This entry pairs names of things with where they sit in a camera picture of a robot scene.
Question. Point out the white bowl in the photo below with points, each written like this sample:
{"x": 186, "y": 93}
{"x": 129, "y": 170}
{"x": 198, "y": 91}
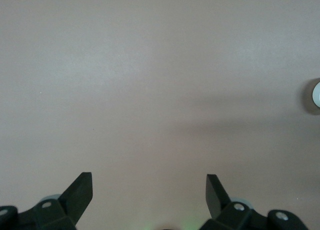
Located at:
{"x": 317, "y": 94}

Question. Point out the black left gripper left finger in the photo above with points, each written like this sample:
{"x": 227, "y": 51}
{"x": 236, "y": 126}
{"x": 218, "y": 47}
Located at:
{"x": 75, "y": 200}

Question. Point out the brown table cloth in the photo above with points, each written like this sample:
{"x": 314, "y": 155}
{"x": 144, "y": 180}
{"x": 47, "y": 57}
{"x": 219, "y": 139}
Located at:
{"x": 150, "y": 65}

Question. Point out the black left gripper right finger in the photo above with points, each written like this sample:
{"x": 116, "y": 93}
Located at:
{"x": 220, "y": 202}

